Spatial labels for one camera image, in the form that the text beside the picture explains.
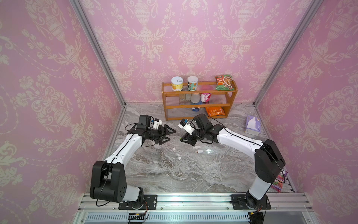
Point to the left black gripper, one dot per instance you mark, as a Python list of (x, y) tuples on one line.
[(162, 133)]

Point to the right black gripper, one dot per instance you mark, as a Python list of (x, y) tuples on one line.
[(190, 140)]

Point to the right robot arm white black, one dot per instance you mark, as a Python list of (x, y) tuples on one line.
[(268, 160)]

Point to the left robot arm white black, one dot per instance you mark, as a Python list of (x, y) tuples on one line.
[(108, 179)]

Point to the orange snack bag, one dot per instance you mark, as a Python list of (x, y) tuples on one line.
[(215, 111)]

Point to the wooden shelf rack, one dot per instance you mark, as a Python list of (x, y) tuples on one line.
[(187, 104)]

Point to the white plastic bottle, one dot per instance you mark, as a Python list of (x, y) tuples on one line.
[(195, 98)]

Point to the pink white cup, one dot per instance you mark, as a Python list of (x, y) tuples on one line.
[(205, 97)]

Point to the yellow white can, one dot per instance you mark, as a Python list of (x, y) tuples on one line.
[(177, 83)]

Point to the green orange can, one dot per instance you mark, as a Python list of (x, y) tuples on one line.
[(192, 83)]

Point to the purple tissue box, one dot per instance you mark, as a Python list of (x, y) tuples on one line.
[(253, 125)]

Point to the green red snack packet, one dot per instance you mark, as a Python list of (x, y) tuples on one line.
[(224, 83)]

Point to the purple candy bag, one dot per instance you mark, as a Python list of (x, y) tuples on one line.
[(279, 181)]

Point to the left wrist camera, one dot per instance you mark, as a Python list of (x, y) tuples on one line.
[(156, 124)]

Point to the aluminium front rail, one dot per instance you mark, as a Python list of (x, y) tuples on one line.
[(204, 202)]

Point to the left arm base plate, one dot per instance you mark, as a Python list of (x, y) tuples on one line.
[(144, 202)]

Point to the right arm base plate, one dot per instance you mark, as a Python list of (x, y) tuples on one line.
[(245, 202)]

